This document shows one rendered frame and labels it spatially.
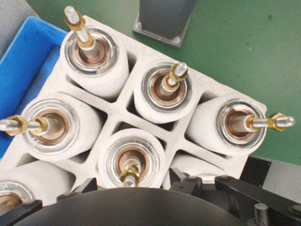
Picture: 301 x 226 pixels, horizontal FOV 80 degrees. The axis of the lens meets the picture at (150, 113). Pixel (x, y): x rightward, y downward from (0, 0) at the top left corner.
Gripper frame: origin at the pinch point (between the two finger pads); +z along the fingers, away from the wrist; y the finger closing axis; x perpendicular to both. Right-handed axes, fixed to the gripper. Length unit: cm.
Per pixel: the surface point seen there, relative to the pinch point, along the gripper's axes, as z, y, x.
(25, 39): 25.8, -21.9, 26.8
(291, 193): 13.1, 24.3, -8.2
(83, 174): 17.5, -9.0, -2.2
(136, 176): 2.1, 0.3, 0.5
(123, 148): 10.2, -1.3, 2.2
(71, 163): 17.6, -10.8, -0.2
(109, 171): 10.2, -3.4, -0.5
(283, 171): 16.0, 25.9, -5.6
